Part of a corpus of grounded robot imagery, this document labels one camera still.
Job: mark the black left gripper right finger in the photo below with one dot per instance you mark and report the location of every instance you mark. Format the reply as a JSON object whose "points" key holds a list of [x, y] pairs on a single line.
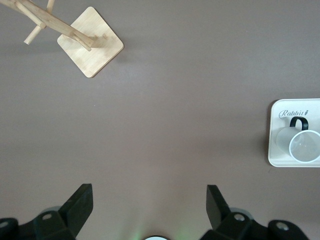
{"points": [[230, 225]]}

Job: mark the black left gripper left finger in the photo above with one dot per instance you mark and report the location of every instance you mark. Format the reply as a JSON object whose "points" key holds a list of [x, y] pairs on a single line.
{"points": [[62, 222]]}

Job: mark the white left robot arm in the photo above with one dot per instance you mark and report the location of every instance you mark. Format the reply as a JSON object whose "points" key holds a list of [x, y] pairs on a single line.
{"points": [[157, 238]]}

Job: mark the cream rabbit print tray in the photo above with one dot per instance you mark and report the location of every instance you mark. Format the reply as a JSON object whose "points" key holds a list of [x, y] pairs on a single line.
{"points": [[290, 106]]}

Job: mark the wooden mug stand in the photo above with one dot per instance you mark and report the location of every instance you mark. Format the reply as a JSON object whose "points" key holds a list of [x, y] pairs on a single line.
{"points": [[92, 55]]}

